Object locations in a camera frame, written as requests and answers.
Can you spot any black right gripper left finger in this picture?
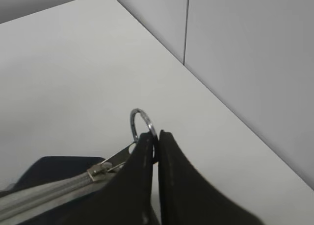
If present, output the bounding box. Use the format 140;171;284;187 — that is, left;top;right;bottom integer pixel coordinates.
58;133;159;225

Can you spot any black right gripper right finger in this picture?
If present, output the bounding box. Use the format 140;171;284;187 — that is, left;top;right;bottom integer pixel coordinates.
158;130;262;225

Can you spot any silver zipper pull ring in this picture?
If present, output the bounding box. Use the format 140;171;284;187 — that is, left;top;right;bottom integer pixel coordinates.
87;108;157;181

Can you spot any navy blue lunch bag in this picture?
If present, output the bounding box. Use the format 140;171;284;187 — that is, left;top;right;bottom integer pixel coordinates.
0;156;129;225

